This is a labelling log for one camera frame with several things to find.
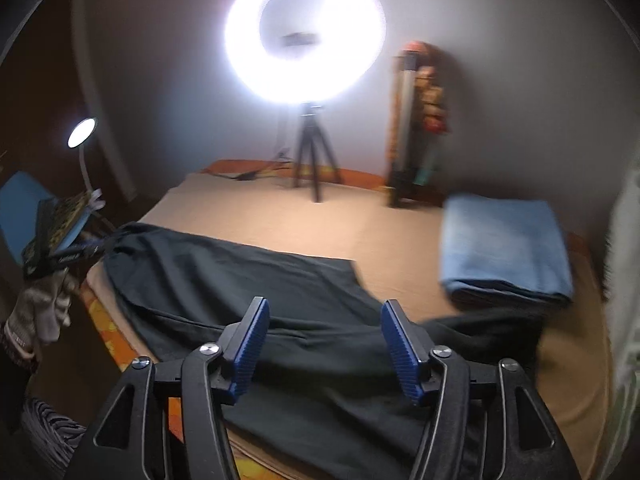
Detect folded blue cloth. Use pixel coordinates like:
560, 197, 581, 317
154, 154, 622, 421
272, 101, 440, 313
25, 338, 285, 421
439, 195, 575, 309

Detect person's left forearm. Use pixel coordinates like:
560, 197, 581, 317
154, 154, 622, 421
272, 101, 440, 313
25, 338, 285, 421
0, 324, 42, 376

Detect person's striped trouser leg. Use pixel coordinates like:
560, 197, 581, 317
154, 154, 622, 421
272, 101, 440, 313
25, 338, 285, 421
20, 397, 89, 480

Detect black cable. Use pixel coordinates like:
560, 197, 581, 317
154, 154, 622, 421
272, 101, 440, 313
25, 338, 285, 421
202, 110, 301, 182

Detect blue board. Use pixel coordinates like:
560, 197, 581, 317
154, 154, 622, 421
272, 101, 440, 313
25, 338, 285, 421
0, 170, 54, 266

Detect black pants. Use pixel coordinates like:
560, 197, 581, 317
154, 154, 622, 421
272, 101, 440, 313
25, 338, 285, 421
102, 222, 546, 480

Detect white green-striped pillow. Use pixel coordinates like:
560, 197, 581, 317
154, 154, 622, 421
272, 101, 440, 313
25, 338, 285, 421
600, 170, 640, 480

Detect bundle of rolled mats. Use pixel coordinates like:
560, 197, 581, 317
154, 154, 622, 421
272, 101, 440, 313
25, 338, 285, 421
385, 40, 451, 209

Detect black tripod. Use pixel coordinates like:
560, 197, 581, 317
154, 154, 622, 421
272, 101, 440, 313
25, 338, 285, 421
290, 102, 344, 204

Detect white ring light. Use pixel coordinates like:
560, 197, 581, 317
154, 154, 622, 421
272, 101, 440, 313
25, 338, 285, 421
223, 0, 388, 106

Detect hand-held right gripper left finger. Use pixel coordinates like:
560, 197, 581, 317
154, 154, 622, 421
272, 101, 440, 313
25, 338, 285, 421
62, 296, 271, 480

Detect beige blanket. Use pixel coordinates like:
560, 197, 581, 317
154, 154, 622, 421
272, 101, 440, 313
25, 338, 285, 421
85, 170, 613, 480

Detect white desk lamp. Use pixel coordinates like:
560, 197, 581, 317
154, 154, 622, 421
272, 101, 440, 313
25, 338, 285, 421
66, 116, 106, 211

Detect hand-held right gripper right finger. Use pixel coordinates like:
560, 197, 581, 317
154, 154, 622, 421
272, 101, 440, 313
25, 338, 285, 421
381, 299, 581, 480

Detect person's left hand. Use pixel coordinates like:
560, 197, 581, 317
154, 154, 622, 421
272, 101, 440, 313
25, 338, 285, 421
5, 267, 81, 346

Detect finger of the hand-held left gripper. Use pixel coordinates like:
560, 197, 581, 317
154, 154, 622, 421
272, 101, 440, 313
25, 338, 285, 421
47, 232, 121, 268

